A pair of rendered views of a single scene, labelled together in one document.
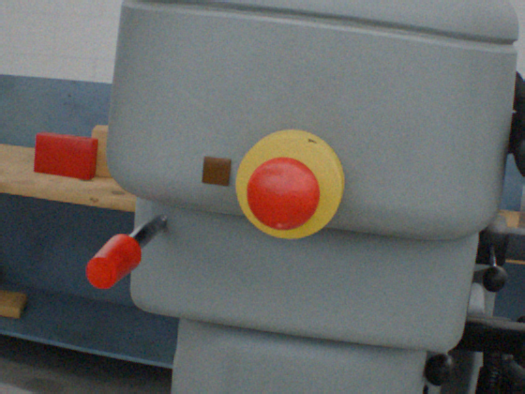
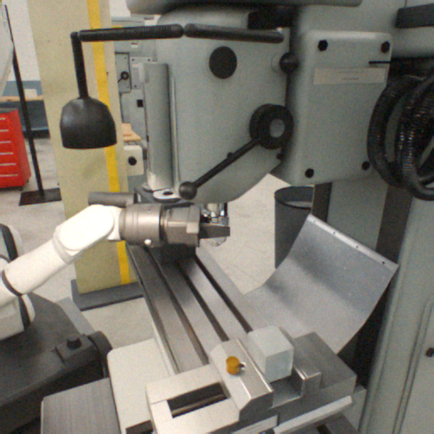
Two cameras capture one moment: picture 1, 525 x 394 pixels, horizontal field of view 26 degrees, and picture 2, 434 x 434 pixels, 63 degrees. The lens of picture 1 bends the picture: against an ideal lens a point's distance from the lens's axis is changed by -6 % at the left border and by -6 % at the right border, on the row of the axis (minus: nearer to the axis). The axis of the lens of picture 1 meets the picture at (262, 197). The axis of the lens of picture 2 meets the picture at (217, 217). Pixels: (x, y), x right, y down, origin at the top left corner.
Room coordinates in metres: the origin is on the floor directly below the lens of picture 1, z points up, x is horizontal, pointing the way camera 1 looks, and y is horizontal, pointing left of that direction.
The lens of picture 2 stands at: (0.56, -0.62, 1.55)
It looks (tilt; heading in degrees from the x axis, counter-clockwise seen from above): 23 degrees down; 59
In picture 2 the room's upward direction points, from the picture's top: straight up
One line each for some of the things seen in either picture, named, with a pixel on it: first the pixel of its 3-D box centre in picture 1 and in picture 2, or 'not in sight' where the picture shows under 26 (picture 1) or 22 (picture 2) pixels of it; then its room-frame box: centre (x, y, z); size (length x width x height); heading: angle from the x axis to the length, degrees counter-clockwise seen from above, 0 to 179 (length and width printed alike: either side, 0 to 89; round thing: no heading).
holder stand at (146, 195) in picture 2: not in sight; (164, 218); (0.97, 0.38, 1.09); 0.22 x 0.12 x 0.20; 88
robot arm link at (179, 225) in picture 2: not in sight; (171, 225); (0.83, 0.00, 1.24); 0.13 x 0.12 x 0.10; 58
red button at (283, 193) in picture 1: (284, 191); not in sight; (0.66, -0.01, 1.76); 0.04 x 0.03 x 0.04; 82
